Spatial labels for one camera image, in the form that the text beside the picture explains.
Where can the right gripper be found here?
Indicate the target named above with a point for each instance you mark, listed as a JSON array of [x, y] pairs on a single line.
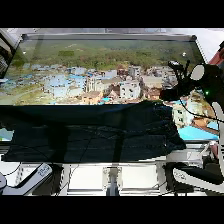
[[175, 91]]

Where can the dark blue jeans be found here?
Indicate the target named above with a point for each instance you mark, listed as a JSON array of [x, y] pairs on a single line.
[[100, 133]]

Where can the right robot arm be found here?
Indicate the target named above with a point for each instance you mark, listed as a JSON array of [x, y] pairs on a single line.
[[213, 78]]

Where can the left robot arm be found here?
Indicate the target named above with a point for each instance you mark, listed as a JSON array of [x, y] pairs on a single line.
[[40, 174]]

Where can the red garment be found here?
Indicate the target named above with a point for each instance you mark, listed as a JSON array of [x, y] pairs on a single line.
[[218, 58]]

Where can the silver frame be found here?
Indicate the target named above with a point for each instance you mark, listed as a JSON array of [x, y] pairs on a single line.
[[133, 176]]

